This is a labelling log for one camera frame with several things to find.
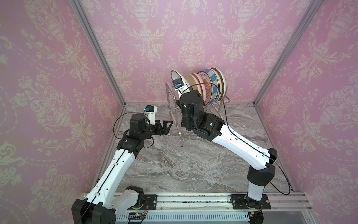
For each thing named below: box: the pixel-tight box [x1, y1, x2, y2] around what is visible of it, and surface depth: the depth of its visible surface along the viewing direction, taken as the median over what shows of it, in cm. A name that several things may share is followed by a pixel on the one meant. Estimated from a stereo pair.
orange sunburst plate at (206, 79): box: [196, 70, 214, 106], surface depth 77 cm
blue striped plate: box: [204, 68, 220, 105], surface depth 75 cm
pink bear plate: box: [190, 72, 207, 106], surface depth 72 cm
